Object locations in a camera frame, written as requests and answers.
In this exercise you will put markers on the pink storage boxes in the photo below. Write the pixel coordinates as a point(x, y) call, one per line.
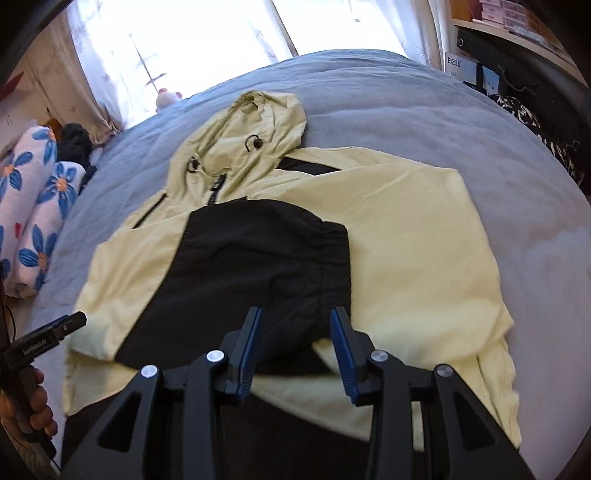
point(504, 13)

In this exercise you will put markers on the white labelled box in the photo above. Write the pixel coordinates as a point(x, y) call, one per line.
point(472, 73)

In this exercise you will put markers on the black white patterned cloth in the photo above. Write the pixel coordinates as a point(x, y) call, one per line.
point(561, 150)

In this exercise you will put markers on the blue floral folded quilt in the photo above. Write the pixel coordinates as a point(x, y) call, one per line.
point(37, 193)

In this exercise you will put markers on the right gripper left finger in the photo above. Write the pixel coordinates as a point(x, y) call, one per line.
point(126, 441)

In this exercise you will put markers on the wooden shelf desk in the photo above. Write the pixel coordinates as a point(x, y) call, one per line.
point(537, 38)

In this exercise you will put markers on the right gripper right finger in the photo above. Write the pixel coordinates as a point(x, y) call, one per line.
point(423, 421)

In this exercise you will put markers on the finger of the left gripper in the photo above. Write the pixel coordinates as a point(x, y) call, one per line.
point(68, 324)

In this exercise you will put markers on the beige curtain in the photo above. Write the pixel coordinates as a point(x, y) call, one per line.
point(69, 93)

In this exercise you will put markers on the person left hand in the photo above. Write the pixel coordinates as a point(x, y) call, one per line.
point(41, 419)

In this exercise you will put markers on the grey bed blanket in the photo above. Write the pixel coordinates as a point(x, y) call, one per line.
point(536, 218)

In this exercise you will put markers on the pink plush toy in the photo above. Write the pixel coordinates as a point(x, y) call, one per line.
point(166, 98)

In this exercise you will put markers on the black clothing pile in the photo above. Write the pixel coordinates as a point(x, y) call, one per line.
point(75, 146)

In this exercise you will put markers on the yellow black hooded jacket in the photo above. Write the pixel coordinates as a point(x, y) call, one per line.
point(250, 218)

